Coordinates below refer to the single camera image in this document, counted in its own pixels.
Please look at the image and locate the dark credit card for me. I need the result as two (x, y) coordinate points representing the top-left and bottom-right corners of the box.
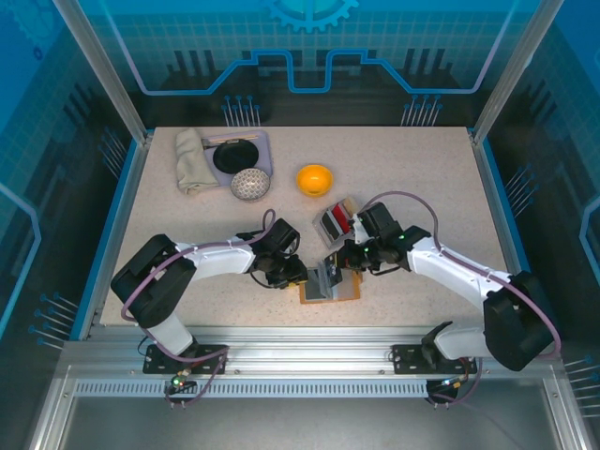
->
(322, 252), (346, 288)

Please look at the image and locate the orange leather card holder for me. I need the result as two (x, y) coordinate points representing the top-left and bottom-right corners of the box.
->
(299, 264), (365, 307)

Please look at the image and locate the clear acrylic card box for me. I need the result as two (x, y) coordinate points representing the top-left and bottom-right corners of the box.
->
(311, 196), (360, 248)

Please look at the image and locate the white book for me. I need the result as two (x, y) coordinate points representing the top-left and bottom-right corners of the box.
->
(320, 211), (343, 238)

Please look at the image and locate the red credit card stack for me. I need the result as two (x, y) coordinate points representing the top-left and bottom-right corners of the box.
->
(330, 203), (353, 233)

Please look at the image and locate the yellow plastic bowl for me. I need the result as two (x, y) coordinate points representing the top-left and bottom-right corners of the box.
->
(295, 163), (335, 198)

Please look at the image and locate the black round pan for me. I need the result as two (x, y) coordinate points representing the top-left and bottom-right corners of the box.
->
(212, 139), (261, 173)

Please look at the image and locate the lavender plastic tray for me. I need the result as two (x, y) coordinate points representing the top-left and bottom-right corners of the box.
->
(202, 129), (275, 182)

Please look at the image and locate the beige folded cloth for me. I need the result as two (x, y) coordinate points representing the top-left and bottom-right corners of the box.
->
(173, 127), (220, 194)

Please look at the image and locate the wooden chopstick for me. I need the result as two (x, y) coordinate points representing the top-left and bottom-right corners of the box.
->
(201, 132), (263, 143)

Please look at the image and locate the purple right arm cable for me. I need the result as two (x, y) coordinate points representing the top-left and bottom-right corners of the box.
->
(363, 189), (563, 410)

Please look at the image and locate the aluminium front rail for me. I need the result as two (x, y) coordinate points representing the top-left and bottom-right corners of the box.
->
(60, 325), (563, 377)

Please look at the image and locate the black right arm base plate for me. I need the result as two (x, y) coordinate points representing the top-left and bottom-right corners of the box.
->
(391, 343), (480, 375)

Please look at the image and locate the slotted grey cable duct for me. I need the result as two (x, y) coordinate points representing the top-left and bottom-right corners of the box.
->
(74, 380), (430, 397)

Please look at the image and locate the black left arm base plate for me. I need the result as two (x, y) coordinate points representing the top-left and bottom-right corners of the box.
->
(142, 343), (229, 375)

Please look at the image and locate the blue aluminium table side rail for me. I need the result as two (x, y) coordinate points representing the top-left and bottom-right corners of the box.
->
(69, 134), (156, 341)
(468, 130), (554, 341)

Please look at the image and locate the aluminium frame post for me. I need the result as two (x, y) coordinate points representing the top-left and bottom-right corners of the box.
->
(470, 0), (566, 145)
(51, 0), (155, 146)

